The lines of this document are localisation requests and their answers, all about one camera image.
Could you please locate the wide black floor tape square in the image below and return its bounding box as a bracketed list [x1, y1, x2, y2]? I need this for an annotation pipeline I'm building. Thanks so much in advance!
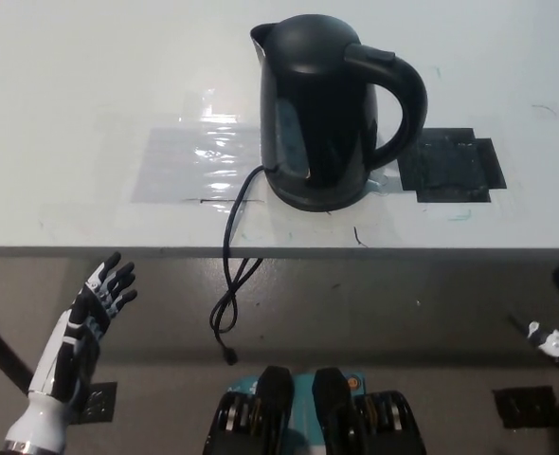
[492, 386, 559, 430]

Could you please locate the black power cord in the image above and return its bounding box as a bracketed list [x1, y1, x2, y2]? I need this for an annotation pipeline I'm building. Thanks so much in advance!
[209, 165, 267, 367]

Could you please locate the black electric kettle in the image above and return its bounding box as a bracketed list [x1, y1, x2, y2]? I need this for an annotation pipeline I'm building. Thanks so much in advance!
[249, 13, 427, 200]

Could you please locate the clear plastic sheet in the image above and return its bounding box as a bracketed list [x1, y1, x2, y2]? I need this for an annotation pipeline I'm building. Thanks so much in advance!
[128, 87, 267, 205]

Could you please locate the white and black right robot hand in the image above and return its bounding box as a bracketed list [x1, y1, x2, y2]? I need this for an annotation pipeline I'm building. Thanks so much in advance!
[506, 220, 559, 380]

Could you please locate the narrow black floor tape square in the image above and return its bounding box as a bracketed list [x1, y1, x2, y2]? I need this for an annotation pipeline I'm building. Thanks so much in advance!
[82, 381, 118, 422]

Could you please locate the black table leg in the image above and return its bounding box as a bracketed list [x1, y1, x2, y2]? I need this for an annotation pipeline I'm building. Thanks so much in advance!
[0, 279, 35, 394]

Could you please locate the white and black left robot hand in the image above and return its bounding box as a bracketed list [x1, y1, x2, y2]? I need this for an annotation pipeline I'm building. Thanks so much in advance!
[27, 251, 138, 413]

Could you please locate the black tape patch on table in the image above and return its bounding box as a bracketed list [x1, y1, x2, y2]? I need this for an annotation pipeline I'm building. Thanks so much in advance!
[397, 127, 507, 204]

